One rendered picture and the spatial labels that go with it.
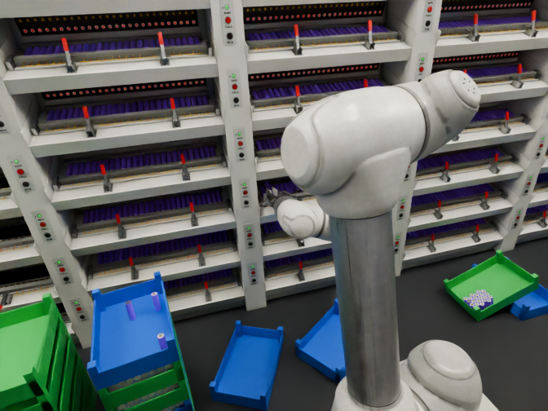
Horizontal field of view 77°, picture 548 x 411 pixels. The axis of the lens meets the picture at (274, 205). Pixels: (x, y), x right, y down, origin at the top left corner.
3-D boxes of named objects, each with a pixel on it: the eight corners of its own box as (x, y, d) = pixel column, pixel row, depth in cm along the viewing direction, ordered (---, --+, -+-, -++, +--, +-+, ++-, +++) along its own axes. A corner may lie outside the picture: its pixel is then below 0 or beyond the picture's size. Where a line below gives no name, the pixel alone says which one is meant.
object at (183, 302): (245, 299, 157) (244, 285, 147) (103, 331, 145) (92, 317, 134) (236, 262, 170) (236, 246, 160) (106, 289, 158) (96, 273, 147)
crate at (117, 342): (180, 360, 89) (174, 338, 86) (96, 391, 83) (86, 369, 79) (165, 289, 114) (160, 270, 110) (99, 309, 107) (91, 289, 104)
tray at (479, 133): (531, 139, 159) (550, 112, 148) (416, 156, 146) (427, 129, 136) (501, 114, 172) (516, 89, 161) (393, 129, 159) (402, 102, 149)
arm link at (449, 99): (396, 111, 70) (346, 121, 64) (471, 45, 54) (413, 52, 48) (426, 167, 68) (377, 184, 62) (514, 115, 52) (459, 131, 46)
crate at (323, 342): (339, 385, 124) (340, 370, 120) (295, 355, 136) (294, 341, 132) (377, 333, 143) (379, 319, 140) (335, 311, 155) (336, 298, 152)
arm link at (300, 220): (271, 224, 114) (307, 231, 117) (283, 242, 99) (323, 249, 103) (279, 193, 111) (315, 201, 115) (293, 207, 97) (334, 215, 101)
